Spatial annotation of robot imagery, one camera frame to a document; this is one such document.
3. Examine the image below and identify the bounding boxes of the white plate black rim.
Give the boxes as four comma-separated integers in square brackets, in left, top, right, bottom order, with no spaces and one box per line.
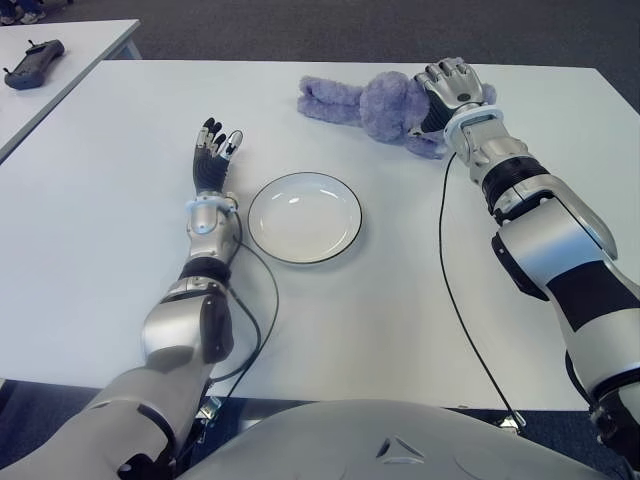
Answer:
[247,171,363,265]

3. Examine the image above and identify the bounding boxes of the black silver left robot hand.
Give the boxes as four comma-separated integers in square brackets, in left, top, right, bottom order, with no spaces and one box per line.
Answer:
[191,117,245,197]

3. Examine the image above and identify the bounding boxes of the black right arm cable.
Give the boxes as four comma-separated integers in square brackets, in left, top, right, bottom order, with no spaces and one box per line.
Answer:
[438,152,521,421]

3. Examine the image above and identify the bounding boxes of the black handheld controller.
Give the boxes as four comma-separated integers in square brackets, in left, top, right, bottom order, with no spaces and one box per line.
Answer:
[3,38,66,91]

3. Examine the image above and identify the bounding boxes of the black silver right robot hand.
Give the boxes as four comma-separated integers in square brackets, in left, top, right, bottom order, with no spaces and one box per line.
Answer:
[408,58,489,137]

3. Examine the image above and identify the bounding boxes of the white sneakers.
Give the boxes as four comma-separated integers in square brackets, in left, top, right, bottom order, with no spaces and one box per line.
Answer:
[0,10,46,26]

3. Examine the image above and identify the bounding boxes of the grey robot torso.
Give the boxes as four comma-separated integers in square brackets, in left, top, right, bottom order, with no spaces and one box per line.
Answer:
[172,399,621,480]

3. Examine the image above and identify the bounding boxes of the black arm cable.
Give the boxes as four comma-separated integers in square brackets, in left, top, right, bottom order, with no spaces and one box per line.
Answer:
[438,152,521,421]
[174,239,280,451]

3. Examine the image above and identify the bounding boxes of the white side table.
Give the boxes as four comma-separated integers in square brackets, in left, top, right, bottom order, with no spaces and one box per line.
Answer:
[0,18,140,164]

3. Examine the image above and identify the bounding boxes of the purple plush bunny doll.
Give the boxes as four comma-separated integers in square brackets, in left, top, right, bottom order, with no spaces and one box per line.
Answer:
[297,71,499,160]

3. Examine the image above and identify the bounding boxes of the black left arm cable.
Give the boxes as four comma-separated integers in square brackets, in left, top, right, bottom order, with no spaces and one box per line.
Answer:
[174,239,280,451]

